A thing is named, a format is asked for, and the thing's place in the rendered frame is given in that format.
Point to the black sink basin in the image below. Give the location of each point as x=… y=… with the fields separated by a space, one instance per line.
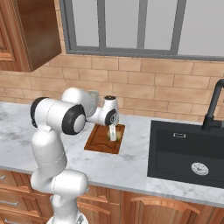
x=175 y=157

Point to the wooden cupboard door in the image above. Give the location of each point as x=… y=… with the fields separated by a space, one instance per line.
x=163 y=217
x=113 y=204

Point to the wooden wall cupboard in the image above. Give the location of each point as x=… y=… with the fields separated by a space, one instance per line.
x=26 y=32

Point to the brown wooden cutting board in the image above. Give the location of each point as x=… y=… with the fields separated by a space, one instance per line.
x=97 y=140

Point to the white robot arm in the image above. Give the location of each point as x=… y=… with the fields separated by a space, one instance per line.
x=49 y=145

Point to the grey framed window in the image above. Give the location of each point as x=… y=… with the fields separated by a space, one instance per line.
x=137 y=26

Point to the wooden drawer front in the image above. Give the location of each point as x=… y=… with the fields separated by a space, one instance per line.
x=17 y=217
x=14 y=182
x=26 y=201

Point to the black tap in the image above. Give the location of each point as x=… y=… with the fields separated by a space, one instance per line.
x=212 y=108

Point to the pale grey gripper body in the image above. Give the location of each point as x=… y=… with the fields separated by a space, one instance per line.
x=112 y=132

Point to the silver sink drain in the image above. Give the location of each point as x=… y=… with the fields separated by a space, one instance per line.
x=199 y=168

